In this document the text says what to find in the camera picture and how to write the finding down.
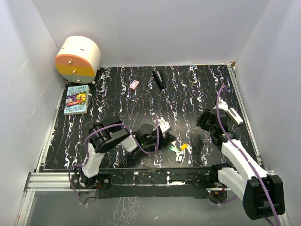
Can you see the aluminium frame rail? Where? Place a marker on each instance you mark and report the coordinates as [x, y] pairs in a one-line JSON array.
[[43, 182]]

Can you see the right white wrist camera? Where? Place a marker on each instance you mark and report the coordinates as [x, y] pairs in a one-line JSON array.
[[222, 105]]

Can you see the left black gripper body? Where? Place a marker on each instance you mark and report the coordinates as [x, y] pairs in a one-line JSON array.
[[153, 139]]

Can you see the round pastel drawer box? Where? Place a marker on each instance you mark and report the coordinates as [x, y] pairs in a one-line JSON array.
[[78, 59]]

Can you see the small red white box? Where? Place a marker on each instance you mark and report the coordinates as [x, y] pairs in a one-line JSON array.
[[134, 85]]

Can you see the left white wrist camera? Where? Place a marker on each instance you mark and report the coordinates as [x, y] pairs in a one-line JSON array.
[[164, 125]]

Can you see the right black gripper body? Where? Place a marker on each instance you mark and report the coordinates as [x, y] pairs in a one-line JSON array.
[[204, 122]]

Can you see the blue treehouse paperback book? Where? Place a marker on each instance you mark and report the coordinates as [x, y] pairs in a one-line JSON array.
[[76, 100]]

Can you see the green key tag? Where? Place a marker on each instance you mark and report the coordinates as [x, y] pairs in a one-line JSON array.
[[174, 149]]

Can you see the white key tag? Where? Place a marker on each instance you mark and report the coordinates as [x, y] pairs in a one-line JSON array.
[[179, 157]]

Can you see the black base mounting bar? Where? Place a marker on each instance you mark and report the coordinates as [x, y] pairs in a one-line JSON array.
[[199, 183]]

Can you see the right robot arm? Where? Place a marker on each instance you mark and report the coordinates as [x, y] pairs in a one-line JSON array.
[[261, 193]]

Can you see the white grey eraser block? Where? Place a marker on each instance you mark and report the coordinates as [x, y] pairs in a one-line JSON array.
[[235, 117]]

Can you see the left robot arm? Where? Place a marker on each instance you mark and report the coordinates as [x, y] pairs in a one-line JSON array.
[[112, 132]]

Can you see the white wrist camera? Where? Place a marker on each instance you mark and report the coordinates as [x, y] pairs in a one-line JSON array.
[[164, 125], [222, 105]]

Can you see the black stapler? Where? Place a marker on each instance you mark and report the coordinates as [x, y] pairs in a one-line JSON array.
[[160, 79]]

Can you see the orange key tag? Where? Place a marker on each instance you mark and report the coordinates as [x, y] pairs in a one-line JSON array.
[[184, 146]]

